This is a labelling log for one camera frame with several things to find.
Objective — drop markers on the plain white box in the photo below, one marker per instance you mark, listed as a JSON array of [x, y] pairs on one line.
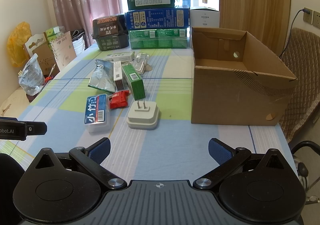
[[205, 18]]

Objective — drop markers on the wall socket with plug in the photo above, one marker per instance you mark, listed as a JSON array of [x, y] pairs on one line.
[[308, 16]]

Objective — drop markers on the narrow white box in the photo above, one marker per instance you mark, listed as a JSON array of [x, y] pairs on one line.
[[118, 72]]

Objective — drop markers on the dark brown Hongli box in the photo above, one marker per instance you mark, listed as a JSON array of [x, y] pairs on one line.
[[110, 32]]

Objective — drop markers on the clear plastic hook package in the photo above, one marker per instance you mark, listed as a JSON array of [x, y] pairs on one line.
[[140, 64]]

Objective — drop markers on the yellow plastic bag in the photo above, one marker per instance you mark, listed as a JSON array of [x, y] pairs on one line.
[[18, 44]]

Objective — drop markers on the white medicine box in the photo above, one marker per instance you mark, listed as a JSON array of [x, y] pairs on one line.
[[120, 56]]

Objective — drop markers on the blue box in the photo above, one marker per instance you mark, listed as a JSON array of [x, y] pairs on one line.
[[157, 19]]

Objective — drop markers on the cardboard boxes at left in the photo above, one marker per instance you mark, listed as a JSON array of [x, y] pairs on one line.
[[63, 49]]

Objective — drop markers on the silver foil bag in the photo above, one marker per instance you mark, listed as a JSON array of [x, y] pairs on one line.
[[102, 77]]

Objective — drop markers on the red snack packet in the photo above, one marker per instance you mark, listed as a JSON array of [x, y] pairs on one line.
[[118, 99]]

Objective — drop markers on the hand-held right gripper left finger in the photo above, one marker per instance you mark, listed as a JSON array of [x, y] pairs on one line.
[[101, 149]]

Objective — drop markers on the white power adapter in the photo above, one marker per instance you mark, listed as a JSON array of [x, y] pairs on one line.
[[142, 117]]

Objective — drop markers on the black chair frame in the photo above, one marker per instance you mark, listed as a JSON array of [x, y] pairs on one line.
[[303, 144]]

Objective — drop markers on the blue white plastic case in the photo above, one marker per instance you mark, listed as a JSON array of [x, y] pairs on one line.
[[96, 112]]

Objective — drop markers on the plaid cloth desktop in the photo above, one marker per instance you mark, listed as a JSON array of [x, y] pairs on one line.
[[172, 139]]

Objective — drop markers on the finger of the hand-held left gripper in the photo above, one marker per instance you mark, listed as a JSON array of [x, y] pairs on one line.
[[36, 128]]

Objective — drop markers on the small green boxes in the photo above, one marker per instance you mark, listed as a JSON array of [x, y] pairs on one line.
[[53, 33]]

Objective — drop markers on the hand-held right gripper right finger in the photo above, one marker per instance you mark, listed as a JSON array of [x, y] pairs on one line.
[[220, 152]]

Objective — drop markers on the brown cardboard box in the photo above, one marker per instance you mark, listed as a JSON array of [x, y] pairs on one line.
[[225, 94]]

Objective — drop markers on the green medicine box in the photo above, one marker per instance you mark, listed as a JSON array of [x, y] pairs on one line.
[[136, 87]]

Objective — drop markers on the brown quilted chair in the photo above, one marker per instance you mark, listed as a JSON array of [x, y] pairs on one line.
[[302, 69]]

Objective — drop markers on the white plastic bags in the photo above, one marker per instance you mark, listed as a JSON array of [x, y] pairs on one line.
[[78, 42]]

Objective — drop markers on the clear plastic bag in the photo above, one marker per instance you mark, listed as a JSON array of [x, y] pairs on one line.
[[30, 77]]

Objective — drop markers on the green wrapped pack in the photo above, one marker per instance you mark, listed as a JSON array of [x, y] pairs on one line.
[[143, 39], [172, 38]]

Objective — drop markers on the wooden door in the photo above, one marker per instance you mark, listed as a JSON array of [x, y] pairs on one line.
[[252, 2]]

